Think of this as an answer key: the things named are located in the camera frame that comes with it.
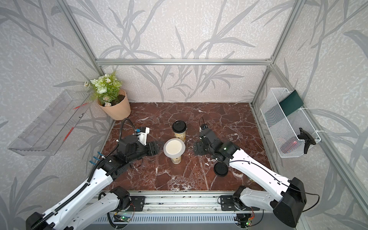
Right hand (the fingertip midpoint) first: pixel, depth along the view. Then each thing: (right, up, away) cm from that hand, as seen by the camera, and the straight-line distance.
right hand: (201, 144), depth 78 cm
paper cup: (-15, -11, +6) cm, 19 cm away
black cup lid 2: (+12, -16, +6) cm, 21 cm away
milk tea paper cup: (-12, +3, +10) cm, 16 cm away
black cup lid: (-13, +9, +6) cm, 17 cm away
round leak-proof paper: (-15, -2, -1) cm, 15 cm away
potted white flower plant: (-64, +27, +27) cm, 74 cm away
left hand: (-22, +1, -4) cm, 22 cm away
